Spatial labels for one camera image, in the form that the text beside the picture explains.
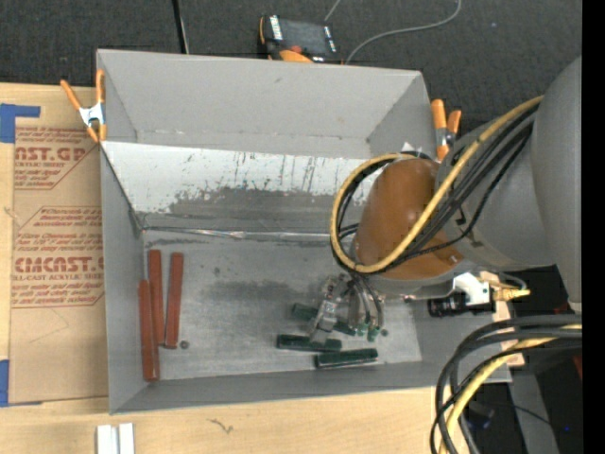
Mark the red-brown flat block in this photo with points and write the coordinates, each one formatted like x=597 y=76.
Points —
x=174 y=301
x=147 y=334

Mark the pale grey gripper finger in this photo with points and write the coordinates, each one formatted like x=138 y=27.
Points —
x=326 y=319
x=334 y=287

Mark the grey metal bin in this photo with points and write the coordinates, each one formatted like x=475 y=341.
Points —
x=246 y=197

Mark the black cylinder on white bracket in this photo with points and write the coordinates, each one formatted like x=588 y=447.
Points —
x=465 y=296

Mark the brown cardboard board red print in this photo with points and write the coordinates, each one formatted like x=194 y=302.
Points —
x=57 y=301

